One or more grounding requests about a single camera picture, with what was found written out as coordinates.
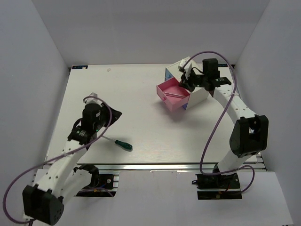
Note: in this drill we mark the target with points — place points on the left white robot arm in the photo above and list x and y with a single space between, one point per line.
45 200

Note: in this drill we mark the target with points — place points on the aluminium table front rail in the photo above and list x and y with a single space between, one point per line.
186 166

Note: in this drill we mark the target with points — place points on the large green handled screwdriver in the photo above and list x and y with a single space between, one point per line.
121 144

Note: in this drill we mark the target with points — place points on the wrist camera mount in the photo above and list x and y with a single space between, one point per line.
185 66
92 99

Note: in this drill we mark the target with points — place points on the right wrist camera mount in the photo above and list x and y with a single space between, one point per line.
185 66

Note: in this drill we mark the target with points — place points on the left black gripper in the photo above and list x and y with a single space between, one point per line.
115 115

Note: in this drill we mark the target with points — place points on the blue label sticker right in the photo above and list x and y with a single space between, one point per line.
223 65

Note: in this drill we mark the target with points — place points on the blue label sticker left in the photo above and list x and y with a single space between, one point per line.
79 67

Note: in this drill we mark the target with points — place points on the silver combination wrench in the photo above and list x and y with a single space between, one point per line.
174 95

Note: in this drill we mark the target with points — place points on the light blue drawer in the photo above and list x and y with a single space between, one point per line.
169 73

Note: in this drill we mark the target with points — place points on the pink drawer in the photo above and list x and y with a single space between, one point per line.
171 86

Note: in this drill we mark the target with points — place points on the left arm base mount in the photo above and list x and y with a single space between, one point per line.
101 184

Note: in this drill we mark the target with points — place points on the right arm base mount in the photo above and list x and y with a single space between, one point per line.
218 187

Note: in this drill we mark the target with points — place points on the white drawer cabinet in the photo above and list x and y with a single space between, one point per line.
199 94

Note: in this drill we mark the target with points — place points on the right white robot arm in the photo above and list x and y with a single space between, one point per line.
250 132

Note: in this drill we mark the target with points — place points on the blue label sticker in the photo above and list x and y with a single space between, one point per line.
79 67
223 65

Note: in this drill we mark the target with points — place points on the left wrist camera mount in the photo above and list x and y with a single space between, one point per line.
92 99

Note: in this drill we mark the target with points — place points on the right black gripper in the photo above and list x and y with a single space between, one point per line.
186 84

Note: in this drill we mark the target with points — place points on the dark blue drawer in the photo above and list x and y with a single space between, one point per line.
185 106

